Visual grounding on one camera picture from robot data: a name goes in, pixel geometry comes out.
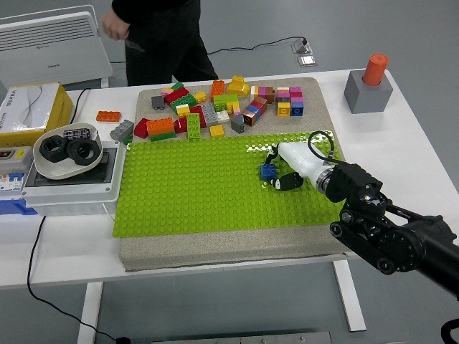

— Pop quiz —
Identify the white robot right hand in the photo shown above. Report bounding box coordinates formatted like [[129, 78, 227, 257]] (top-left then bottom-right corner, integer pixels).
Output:
[[264, 142, 329, 191]]

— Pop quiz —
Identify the person's right hand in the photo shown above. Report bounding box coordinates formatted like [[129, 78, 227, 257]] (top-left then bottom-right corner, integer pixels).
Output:
[[101, 9, 131, 41]]

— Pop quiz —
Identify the blue square toy brick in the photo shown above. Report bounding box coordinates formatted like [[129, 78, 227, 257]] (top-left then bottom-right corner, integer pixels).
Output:
[[259, 163, 279, 182]]

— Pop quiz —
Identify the pink white brown brick stack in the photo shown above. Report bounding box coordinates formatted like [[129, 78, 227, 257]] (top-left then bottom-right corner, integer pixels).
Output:
[[250, 85, 276, 105]]

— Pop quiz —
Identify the green studded baseplate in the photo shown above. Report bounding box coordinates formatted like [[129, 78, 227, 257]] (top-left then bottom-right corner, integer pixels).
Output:
[[111, 129, 347, 239]]

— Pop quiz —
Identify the person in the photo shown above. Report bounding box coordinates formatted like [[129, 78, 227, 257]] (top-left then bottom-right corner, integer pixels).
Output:
[[101, 0, 219, 87]]

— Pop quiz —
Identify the blue magenta pink brick stack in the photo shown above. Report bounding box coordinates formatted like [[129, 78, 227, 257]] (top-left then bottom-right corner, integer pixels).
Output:
[[288, 85, 305, 117]]

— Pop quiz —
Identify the yellow black pink brick stack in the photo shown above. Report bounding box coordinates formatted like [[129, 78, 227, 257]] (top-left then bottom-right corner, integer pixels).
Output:
[[276, 87, 292, 118]]

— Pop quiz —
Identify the brown blue red brick stack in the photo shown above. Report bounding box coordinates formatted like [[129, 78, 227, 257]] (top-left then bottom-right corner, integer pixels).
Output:
[[242, 95, 268, 127]]

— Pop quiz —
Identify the white panel heater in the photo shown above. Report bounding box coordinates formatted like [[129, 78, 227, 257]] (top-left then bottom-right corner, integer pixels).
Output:
[[0, 4, 114, 89]]

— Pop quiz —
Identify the orange flat long brick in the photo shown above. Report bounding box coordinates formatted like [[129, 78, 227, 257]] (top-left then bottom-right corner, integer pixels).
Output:
[[95, 110, 122, 123]]

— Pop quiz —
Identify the grey block holder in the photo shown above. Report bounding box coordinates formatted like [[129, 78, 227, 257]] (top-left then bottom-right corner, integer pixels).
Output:
[[343, 69, 392, 115]]

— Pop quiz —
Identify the red long brick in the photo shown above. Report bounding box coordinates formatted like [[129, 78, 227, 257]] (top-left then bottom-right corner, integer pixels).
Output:
[[164, 87, 191, 105]]

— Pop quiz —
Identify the lime green wide brick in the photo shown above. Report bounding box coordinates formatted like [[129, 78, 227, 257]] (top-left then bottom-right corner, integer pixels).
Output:
[[213, 94, 240, 112]]

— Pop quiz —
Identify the yellow arch brick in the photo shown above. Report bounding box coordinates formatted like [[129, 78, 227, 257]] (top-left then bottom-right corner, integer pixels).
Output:
[[224, 75, 251, 98]]

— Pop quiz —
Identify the grey long brick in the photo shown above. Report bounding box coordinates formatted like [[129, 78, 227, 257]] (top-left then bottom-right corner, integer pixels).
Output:
[[109, 119, 135, 141], [200, 102, 219, 127]]

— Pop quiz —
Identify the red sloped brick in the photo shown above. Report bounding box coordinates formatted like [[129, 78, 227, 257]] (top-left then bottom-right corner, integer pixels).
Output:
[[133, 117, 151, 139]]

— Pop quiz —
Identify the grey-brown foam mat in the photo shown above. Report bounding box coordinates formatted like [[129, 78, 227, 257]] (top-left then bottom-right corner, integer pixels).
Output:
[[118, 77, 371, 272]]

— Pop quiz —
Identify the orange tall brick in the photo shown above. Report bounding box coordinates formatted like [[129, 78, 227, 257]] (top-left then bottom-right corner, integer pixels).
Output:
[[209, 80, 226, 101]]

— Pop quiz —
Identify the lime green long brick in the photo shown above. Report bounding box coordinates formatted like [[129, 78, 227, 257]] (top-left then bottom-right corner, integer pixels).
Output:
[[186, 112, 203, 140]]

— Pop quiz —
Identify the small purple circuit board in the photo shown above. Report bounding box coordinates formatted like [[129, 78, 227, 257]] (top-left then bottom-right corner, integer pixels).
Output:
[[63, 128, 91, 141]]

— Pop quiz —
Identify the open metal floor socket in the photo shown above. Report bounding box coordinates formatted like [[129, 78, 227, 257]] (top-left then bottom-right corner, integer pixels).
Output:
[[290, 35, 315, 55]]

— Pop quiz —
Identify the orange cylinder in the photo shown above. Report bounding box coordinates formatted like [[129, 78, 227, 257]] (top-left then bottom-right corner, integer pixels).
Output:
[[361, 53, 389, 86]]

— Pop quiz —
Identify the yellow white tissue box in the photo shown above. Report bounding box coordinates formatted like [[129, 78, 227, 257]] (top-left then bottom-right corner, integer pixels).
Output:
[[0, 82, 75, 148]]

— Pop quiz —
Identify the large black hex nut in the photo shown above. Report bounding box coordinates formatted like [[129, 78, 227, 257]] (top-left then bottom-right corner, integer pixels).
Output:
[[66, 138, 100, 166], [38, 134, 69, 164]]

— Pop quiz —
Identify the white table leg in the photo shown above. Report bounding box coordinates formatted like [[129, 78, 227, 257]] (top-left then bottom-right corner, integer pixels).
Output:
[[332, 259, 367, 333], [77, 281, 104, 344]]

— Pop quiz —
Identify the white shallow bowl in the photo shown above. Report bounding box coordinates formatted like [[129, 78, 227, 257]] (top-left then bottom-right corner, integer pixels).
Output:
[[32, 121, 104, 181]]

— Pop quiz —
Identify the grey circuit breaker unit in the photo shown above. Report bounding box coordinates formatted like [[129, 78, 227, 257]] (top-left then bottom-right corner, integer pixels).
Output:
[[0, 145, 34, 197]]

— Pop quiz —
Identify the black power cable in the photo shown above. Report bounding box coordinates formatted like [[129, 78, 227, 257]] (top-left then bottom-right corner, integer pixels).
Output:
[[71, 87, 90, 125], [27, 216, 125, 341], [109, 35, 306, 65]]

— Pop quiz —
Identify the grey electrical enclosure box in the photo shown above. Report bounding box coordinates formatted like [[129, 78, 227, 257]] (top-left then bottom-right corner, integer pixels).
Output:
[[22, 140, 127, 216]]

